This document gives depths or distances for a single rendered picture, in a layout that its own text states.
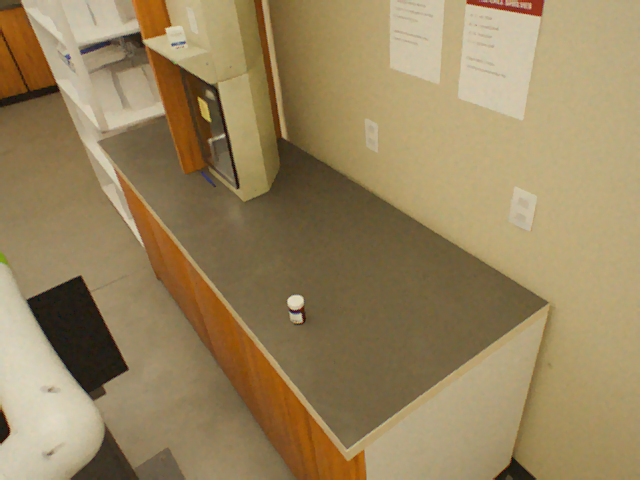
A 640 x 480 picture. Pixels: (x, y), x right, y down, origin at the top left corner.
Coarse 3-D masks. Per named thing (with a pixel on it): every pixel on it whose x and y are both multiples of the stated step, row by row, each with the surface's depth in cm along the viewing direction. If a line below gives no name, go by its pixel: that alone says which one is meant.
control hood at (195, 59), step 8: (144, 40) 174; (152, 40) 174; (160, 40) 173; (152, 48) 170; (160, 48) 165; (168, 48) 164; (184, 48) 162; (192, 48) 162; (200, 48) 161; (168, 56) 159; (176, 56) 157; (184, 56) 156; (192, 56) 155; (200, 56) 157; (208, 56) 158; (184, 64) 155; (192, 64) 156; (200, 64) 158; (208, 64) 159; (192, 72) 158; (200, 72) 159; (208, 72) 160; (208, 80) 162; (216, 80) 163
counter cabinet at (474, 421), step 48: (144, 240) 279; (192, 288) 210; (240, 336) 168; (528, 336) 139; (240, 384) 209; (480, 384) 135; (528, 384) 158; (288, 432) 167; (432, 432) 131; (480, 432) 153
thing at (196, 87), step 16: (192, 80) 180; (192, 96) 188; (208, 96) 173; (208, 112) 180; (208, 128) 188; (224, 128) 174; (224, 144) 180; (208, 160) 205; (224, 160) 187; (224, 176) 196
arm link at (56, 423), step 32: (0, 288) 80; (0, 320) 77; (32, 320) 80; (0, 352) 74; (32, 352) 74; (0, 384) 72; (32, 384) 71; (64, 384) 73; (32, 416) 68; (64, 416) 68; (96, 416) 71; (0, 448) 69; (32, 448) 66; (64, 448) 67; (96, 448) 71
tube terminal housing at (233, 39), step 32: (192, 0) 153; (224, 0) 153; (192, 32) 164; (224, 32) 157; (256, 32) 176; (224, 64) 162; (256, 64) 177; (224, 96) 167; (256, 96) 178; (256, 128) 180; (256, 160) 187; (256, 192) 193
